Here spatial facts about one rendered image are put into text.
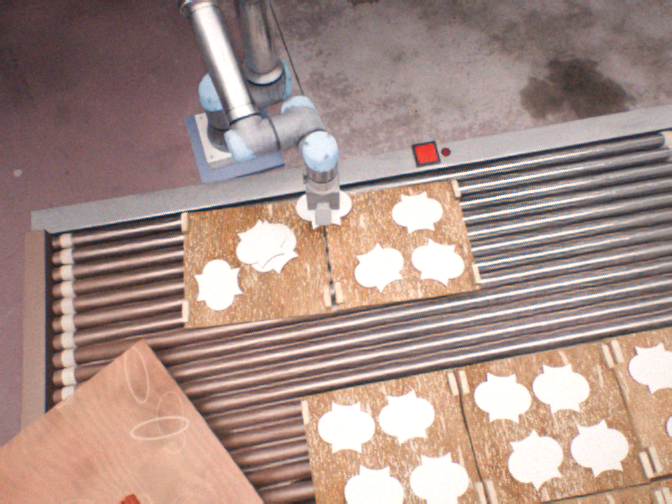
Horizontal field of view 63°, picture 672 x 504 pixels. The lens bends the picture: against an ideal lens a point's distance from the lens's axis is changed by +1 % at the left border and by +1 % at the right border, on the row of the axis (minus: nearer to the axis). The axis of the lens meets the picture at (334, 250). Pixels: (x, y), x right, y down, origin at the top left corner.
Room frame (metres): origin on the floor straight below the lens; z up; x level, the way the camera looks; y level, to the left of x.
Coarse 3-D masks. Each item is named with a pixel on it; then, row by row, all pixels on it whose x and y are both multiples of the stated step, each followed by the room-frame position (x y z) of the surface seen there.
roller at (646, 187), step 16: (592, 192) 0.72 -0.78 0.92; (608, 192) 0.72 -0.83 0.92; (624, 192) 0.72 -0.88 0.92; (640, 192) 0.72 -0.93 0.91; (656, 192) 0.72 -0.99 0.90; (496, 208) 0.67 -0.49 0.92; (512, 208) 0.67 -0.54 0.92; (528, 208) 0.67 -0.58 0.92; (544, 208) 0.67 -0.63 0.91; (560, 208) 0.67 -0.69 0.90; (128, 272) 0.49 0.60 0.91; (144, 272) 0.49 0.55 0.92; (160, 272) 0.49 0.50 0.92; (176, 272) 0.49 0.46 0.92; (64, 288) 0.44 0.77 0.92; (80, 288) 0.44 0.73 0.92; (96, 288) 0.44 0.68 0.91; (112, 288) 0.45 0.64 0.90
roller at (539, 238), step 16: (576, 224) 0.62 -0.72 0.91; (592, 224) 0.61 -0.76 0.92; (608, 224) 0.61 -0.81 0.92; (624, 224) 0.61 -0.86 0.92; (640, 224) 0.61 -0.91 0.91; (496, 240) 0.57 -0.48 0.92; (512, 240) 0.57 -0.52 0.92; (528, 240) 0.57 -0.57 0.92; (544, 240) 0.57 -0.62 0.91; (560, 240) 0.57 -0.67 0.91; (480, 256) 0.53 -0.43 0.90; (144, 304) 0.39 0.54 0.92; (160, 304) 0.39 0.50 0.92; (176, 304) 0.39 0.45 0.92; (64, 320) 0.35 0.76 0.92; (80, 320) 0.35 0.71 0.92; (96, 320) 0.35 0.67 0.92; (112, 320) 0.35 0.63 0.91
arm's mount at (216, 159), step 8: (200, 120) 1.01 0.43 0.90; (200, 128) 0.97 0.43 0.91; (208, 144) 0.91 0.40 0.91; (208, 152) 0.88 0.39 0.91; (216, 152) 0.88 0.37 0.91; (208, 160) 0.85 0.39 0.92; (216, 160) 0.85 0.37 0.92; (224, 160) 0.86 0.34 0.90; (232, 160) 0.86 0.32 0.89; (216, 168) 0.85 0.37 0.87
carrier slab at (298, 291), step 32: (192, 224) 0.63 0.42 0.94; (224, 224) 0.63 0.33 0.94; (288, 224) 0.62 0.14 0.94; (192, 256) 0.53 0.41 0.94; (224, 256) 0.53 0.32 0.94; (320, 256) 0.52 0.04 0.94; (192, 288) 0.43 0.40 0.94; (256, 288) 0.43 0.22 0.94; (288, 288) 0.43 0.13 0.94; (320, 288) 0.42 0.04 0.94; (192, 320) 0.34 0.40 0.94; (224, 320) 0.34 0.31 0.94; (256, 320) 0.34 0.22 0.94
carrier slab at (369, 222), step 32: (384, 192) 0.72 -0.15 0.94; (416, 192) 0.72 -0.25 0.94; (448, 192) 0.72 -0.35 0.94; (352, 224) 0.62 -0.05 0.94; (384, 224) 0.62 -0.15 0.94; (448, 224) 0.61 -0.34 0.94; (352, 256) 0.52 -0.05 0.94; (352, 288) 0.42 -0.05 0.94; (384, 288) 0.42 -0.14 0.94; (416, 288) 0.42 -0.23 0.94; (448, 288) 0.42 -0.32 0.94; (480, 288) 0.42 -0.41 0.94
